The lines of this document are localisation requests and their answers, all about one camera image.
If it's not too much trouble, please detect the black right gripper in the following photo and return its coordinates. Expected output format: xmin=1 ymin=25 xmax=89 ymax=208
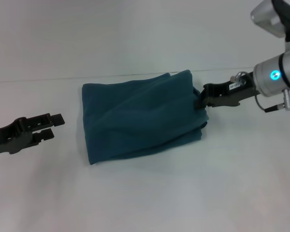
xmin=194 ymin=72 xmax=261 ymax=111

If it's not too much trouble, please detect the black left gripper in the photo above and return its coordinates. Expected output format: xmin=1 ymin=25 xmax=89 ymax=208
xmin=0 ymin=113 xmax=65 ymax=157

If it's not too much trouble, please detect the teal blue t-shirt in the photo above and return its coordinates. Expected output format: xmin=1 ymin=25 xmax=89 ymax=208
xmin=81 ymin=69 xmax=210 ymax=166

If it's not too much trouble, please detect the right arm cable with connector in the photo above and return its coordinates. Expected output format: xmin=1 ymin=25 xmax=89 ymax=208
xmin=230 ymin=70 xmax=290 ymax=113

